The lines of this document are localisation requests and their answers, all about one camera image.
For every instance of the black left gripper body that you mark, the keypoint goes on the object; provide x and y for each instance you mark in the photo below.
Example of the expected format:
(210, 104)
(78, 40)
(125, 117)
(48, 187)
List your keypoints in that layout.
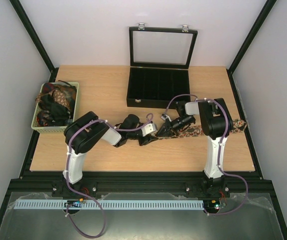
(142, 142)

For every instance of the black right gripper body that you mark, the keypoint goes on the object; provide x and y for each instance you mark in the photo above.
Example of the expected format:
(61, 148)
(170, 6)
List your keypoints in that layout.
(170, 126)

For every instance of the patterned paisley tie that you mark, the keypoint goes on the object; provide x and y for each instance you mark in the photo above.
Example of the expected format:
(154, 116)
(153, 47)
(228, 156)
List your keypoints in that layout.
(239, 126)

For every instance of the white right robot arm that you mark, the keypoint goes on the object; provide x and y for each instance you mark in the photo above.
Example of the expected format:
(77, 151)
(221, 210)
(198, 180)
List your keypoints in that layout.
(216, 124)

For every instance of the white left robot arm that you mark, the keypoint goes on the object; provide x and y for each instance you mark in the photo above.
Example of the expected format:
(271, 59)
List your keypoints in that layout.
(84, 133)

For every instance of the dark ties in basket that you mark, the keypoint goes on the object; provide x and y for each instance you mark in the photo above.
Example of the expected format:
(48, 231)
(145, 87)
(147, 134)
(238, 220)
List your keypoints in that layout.
(56, 110)

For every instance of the black compartment display box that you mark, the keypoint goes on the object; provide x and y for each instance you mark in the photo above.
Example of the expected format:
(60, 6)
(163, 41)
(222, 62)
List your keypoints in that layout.
(160, 58)

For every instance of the brown patterned tie over basket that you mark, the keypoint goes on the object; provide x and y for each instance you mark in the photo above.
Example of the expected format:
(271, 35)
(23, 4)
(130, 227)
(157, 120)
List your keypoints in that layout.
(52, 99)

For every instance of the pale green perforated basket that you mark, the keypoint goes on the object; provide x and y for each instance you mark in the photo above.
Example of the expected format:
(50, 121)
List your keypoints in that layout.
(56, 107)

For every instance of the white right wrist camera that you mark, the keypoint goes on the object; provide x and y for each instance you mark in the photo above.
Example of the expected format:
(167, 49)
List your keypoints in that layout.
(165, 118)

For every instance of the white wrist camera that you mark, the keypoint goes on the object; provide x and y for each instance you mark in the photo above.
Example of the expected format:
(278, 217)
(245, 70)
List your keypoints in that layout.
(165, 118)
(148, 129)

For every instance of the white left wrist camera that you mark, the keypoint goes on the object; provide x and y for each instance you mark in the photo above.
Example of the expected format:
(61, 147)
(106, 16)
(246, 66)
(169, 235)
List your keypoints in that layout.
(148, 129)

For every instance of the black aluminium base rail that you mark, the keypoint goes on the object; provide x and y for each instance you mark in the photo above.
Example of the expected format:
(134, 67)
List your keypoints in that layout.
(185, 184)

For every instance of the light blue slotted cable duct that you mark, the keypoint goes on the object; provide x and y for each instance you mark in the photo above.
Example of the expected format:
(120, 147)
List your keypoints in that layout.
(56, 204)

